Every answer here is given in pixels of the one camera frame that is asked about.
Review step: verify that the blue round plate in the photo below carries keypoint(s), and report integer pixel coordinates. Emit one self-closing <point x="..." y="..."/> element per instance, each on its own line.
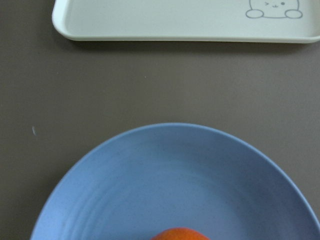
<point x="152" y="178"/>

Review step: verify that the orange fruit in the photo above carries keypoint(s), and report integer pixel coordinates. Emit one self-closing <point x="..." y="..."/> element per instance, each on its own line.
<point x="180" y="233"/>

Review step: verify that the cream rabbit tray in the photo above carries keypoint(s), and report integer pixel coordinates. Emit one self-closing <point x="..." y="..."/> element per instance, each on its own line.
<point x="256" y="21"/>

